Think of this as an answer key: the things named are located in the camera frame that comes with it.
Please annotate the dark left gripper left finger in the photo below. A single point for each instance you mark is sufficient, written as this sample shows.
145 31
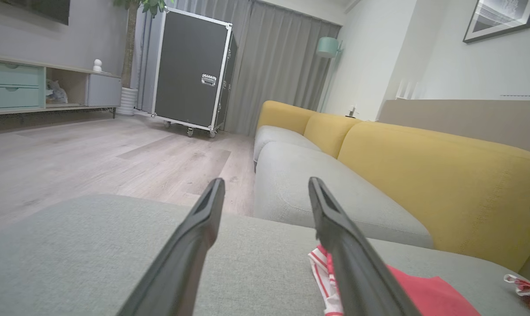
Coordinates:
181 263

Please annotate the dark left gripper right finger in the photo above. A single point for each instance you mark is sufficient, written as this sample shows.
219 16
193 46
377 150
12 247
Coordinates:
361 281

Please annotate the red jersey with black lettering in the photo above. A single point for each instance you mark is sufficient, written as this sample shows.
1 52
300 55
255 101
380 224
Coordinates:
431 298

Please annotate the wide grey sofa chaise cushion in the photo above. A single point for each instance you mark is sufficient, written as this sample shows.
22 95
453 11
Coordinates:
116 263

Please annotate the large yellow sofa back cushion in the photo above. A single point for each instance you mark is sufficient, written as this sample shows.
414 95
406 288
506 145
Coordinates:
445 184

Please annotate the grey sofa seat cushion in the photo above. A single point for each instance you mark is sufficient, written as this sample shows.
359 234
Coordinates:
278 136
313 184

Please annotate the beige partition behind sofa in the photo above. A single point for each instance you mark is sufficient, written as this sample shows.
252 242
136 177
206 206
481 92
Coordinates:
467 120

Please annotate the small yellow sofa back cushion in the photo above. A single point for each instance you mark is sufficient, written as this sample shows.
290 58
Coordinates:
331 131
282 116

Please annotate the small object on side table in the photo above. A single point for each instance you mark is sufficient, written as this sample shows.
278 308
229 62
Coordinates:
352 112

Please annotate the white ribbed plant pot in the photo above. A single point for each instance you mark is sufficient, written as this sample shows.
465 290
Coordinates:
127 102

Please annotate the black wheeled flight case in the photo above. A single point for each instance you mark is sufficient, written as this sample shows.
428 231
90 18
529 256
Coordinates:
186 70

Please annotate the grey plush toy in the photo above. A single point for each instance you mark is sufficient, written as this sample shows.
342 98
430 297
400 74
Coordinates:
56 93

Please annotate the small white figurine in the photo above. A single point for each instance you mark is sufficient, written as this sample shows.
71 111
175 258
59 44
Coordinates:
97 66

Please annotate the grey curtain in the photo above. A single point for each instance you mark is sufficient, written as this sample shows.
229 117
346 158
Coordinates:
273 66

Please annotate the indoor tree with green leaves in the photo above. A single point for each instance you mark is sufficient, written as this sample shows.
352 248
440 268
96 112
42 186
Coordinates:
129 44

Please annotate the teal floor lamp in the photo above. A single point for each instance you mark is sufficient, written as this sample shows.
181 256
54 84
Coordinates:
327 47

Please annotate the white wall heater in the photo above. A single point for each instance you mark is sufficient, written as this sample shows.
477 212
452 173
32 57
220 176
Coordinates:
524 97

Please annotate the framed wall picture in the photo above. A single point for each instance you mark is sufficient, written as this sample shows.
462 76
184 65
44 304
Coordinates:
497 17

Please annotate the black wall television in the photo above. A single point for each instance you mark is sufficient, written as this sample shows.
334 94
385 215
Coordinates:
41 8

